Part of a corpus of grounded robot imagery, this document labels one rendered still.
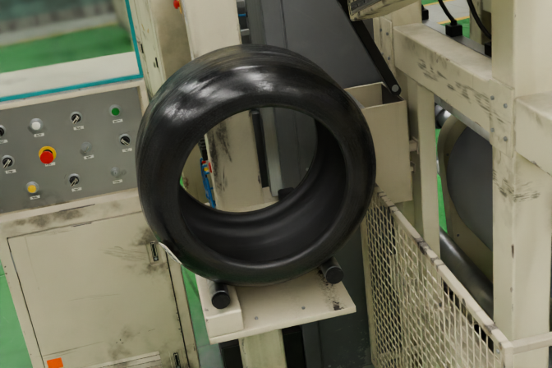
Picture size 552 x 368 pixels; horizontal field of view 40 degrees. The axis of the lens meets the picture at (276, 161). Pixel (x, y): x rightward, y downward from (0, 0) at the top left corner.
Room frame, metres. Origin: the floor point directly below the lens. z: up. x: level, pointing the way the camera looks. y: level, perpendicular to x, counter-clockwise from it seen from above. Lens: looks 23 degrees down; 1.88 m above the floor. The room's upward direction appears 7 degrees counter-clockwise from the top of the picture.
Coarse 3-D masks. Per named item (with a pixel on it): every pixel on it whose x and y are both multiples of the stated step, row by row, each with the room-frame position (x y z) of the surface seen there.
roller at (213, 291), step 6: (210, 282) 1.58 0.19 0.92; (210, 288) 1.55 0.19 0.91; (216, 288) 1.54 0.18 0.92; (222, 288) 1.53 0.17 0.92; (210, 294) 1.53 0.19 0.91; (216, 294) 1.51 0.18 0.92; (222, 294) 1.51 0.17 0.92; (228, 294) 1.53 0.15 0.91; (216, 300) 1.51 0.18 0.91; (222, 300) 1.51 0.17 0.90; (228, 300) 1.52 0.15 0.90; (216, 306) 1.51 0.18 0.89; (222, 306) 1.51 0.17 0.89
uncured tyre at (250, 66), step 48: (240, 48) 1.71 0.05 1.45; (192, 96) 1.54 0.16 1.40; (240, 96) 1.52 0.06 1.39; (288, 96) 1.54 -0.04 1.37; (336, 96) 1.58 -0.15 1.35; (144, 144) 1.55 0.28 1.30; (192, 144) 1.50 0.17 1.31; (336, 144) 1.82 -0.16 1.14; (144, 192) 1.52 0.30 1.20; (336, 192) 1.77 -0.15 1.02; (192, 240) 1.49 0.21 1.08; (240, 240) 1.76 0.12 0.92; (288, 240) 1.73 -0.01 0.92; (336, 240) 1.55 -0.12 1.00
